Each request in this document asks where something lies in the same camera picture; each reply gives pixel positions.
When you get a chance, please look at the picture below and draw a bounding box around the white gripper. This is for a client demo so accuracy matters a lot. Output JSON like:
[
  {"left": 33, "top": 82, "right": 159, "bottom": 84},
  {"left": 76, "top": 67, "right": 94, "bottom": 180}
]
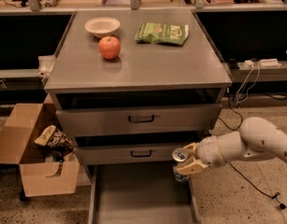
[{"left": 177, "top": 136, "right": 227, "bottom": 175}]

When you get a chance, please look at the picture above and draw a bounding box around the redbull can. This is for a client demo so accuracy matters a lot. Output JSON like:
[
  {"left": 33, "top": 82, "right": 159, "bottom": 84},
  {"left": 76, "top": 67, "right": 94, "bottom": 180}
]
[{"left": 172, "top": 147, "right": 190, "bottom": 183}]

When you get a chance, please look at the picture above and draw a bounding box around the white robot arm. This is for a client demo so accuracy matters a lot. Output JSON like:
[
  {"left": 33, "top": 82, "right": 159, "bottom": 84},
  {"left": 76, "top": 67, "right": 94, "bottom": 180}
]
[{"left": 172, "top": 117, "right": 287, "bottom": 176}]

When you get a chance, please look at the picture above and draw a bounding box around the middle drawer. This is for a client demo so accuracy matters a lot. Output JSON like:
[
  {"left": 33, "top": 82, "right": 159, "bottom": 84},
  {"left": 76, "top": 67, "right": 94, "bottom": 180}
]
[{"left": 74, "top": 142, "right": 189, "bottom": 165}]

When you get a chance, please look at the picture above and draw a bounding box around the drawer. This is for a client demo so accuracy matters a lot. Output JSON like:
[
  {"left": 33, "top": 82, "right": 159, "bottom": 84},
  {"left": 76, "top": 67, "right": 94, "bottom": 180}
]
[
  {"left": 88, "top": 161, "right": 201, "bottom": 224},
  {"left": 74, "top": 142, "right": 189, "bottom": 165},
  {"left": 56, "top": 104, "right": 222, "bottom": 137}
]

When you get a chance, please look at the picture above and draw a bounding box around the bottom drawer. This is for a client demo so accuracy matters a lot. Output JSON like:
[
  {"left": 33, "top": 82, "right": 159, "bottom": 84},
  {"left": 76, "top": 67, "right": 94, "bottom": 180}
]
[{"left": 88, "top": 161, "right": 201, "bottom": 224}]

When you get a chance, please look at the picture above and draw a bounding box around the grey drawer cabinet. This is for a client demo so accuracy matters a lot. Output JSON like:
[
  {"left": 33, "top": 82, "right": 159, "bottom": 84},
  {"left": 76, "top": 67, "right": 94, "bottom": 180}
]
[{"left": 44, "top": 8, "right": 234, "bottom": 179}]

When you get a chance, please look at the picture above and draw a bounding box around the top drawer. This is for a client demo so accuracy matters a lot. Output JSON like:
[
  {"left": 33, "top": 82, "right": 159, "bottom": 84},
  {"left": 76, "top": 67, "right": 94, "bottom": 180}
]
[{"left": 56, "top": 104, "right": 222, "bottom": 137}]

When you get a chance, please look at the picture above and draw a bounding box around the white power strip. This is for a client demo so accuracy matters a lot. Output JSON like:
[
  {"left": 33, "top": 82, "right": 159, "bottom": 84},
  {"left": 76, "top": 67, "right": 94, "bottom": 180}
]
[{"left": 243, "top": 59, "right": 281, "bottom": 68}]

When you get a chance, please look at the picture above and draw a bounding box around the green chip bag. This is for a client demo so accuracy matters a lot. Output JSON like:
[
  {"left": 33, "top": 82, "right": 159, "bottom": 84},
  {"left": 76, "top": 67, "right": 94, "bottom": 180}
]
[{"left": 135, "top": 22, "right": 189, "bottom": 46}]

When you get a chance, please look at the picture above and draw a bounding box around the red apple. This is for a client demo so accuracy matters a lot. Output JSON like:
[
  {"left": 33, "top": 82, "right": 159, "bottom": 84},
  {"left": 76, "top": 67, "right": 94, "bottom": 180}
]
[{"left": 98, "top": 35, "right": 121, "bottom": 60}]

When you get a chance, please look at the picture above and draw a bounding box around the brown snack bag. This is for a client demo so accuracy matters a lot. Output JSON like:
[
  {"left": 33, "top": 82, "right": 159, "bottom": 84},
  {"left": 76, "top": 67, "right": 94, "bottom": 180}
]
[{"left": 35, "top": 125, "right": 73, "bottom": 149}]

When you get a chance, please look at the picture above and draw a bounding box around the cardboard box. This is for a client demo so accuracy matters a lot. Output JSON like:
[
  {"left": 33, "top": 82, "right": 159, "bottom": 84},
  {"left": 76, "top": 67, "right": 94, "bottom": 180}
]
[{"left": 0, "top": 104, "right": 79, "bottom": 197}]

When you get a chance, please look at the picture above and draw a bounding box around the white bowl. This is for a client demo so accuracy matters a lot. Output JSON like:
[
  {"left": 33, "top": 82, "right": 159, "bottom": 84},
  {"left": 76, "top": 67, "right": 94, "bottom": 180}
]
[{"left": 84, "top": 17, "right": 121, "bottom": 38}]

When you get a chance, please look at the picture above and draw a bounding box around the black floor cable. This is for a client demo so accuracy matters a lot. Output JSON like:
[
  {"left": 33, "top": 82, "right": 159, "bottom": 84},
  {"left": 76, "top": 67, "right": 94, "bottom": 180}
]
[{"left": 208, "top": 96, "right": 287, "bottom": 211}]

